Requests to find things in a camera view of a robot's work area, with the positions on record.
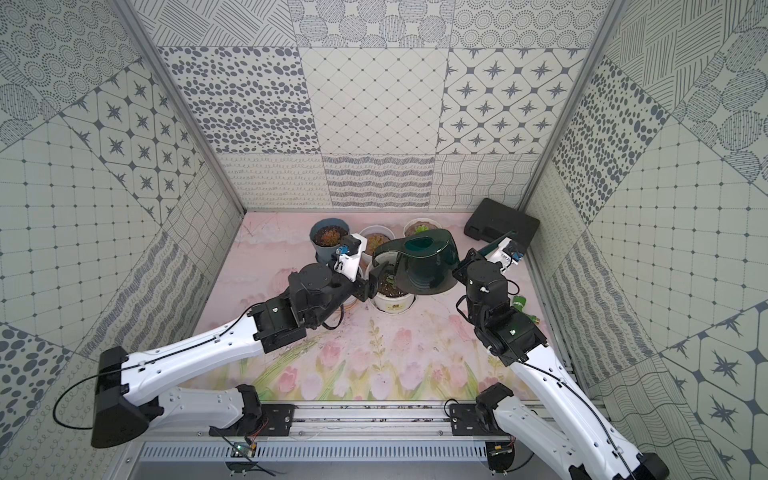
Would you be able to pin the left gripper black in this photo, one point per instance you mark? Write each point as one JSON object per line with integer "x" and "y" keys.
{"x": 368, "y": 285}

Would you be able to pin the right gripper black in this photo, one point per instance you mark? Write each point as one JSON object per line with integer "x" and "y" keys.
{"x": 462, "y": 272}

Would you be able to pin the large white pot green succulent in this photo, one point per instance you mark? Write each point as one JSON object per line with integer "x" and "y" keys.
{"x": 389, "y": 298}

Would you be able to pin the dark green watering can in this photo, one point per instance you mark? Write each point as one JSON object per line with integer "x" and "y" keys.
{"x": 426, "y": 260}

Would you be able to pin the small white pot reddish succulent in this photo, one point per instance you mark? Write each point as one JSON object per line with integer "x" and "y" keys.
{"x": 376, "y": 236}

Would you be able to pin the white pot brown soil succulent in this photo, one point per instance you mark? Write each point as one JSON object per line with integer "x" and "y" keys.
{"x": 420, "y": 225}

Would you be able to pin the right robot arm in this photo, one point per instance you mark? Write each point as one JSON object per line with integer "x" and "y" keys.
{"x": 579, "y": 443}

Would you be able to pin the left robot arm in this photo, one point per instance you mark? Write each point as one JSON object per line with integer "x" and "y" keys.
{"x": 138, "y": 391}

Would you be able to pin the blue-grey pot red succulent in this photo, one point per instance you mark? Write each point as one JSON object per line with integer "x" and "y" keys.
{"x": 325, "y": 236}

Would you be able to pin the black plastic tool case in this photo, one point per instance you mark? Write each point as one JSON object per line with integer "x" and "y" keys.
{"x": 492, "y": 219}

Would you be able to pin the floral pink table mat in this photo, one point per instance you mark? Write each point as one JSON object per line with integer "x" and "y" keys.
{"x": 427, "y": 352}

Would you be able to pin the small green circuit board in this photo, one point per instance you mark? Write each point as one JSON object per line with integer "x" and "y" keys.
{"x": 240, "y": 459}

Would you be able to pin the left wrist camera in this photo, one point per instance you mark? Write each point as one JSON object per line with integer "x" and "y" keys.
{"x": 348, "y": 255}

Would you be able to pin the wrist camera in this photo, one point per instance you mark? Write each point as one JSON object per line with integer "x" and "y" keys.
{"x": 348, "y": 255}
{"x": 507, "y": 252}

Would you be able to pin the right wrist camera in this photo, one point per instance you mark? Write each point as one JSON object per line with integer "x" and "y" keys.
{"x": 507, "y": 252}

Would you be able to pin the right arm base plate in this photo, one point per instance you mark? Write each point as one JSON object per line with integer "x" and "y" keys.
{"x": 470, "y": 419}

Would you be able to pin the aluminium mounting rail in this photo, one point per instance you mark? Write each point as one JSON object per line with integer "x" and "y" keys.
{"x": 331, "y": 420}

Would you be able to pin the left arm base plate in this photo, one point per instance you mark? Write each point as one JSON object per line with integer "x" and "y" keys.
{"x": 270, "y": 420}

